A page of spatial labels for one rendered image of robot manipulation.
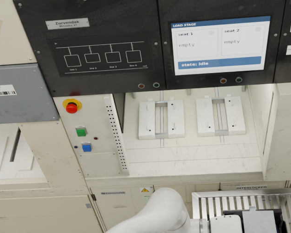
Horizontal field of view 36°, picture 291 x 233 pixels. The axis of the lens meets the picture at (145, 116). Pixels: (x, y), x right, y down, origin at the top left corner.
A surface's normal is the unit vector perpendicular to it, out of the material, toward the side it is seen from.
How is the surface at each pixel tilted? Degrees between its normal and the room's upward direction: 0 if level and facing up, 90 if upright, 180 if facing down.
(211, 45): 90
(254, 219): 0
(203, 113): 0
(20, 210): 90
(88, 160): 90
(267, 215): 0
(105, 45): 90
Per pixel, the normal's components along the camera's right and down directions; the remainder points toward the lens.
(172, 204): 0.60, -0.44
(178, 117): -0.11, -0.64
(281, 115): -0.02, 0.77
